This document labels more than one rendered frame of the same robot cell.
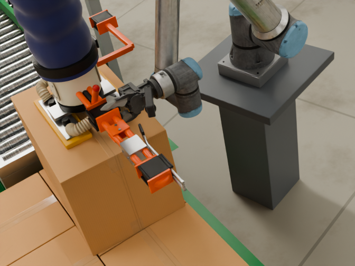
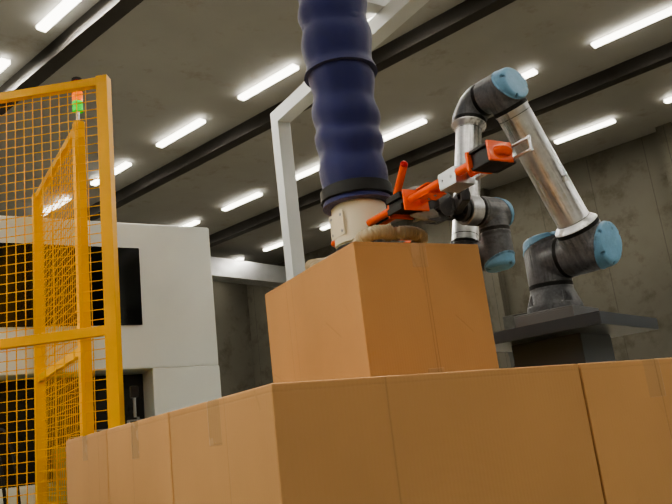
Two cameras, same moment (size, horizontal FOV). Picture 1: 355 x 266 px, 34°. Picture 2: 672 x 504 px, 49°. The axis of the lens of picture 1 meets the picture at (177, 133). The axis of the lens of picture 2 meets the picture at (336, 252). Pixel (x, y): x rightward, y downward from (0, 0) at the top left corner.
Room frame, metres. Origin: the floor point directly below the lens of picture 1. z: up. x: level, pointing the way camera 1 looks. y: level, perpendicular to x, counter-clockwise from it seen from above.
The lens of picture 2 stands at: (-0.40, 0.72, 0.46)
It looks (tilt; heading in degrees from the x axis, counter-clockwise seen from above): 14 degrees up; 351
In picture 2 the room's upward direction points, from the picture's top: 7 degrees counter-clockwise
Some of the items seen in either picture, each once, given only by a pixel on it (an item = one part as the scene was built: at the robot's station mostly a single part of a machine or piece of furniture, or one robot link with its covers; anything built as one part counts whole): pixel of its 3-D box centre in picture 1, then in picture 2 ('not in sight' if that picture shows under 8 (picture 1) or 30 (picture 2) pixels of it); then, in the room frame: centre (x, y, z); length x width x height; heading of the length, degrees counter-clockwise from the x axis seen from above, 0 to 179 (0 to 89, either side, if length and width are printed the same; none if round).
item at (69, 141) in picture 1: (60, 115); not in sight; (1.70, 0.40, 0.97); 0.34 x 0.10 x 0.05; 22
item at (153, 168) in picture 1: (153, 173); (489, 157); (1.18, 0.09, 1.07); 0.08 x 0.07 x 0.05; 22
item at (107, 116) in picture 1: (104, 114); (407, 204); (1.51, 0.22, 1.07); 0.10 x 0.08 x 0.06; 112
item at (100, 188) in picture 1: (96, 150); (372, 336); (1.72, 0.33, 0.74); 0.60 x 0.40 x 0.40; 20
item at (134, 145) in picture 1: (134, 149); (456, 179); (1.31, 0.14, 1.07); 0.07 x 0.07 x 0.04; 22
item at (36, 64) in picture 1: (65, 54); (357, 195); (1.74, 0.31, 1.19); 0.23 x 0.23 x 0.04
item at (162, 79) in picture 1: (160, 84); (468, 209); (1.59, 0.02, 1.07); 0.09 x 0.05 x 0.10; 25
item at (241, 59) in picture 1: (251, 46); (553, 298); (2.02, -0.38, 0.86); 0.19 x 0.19 x 0.10
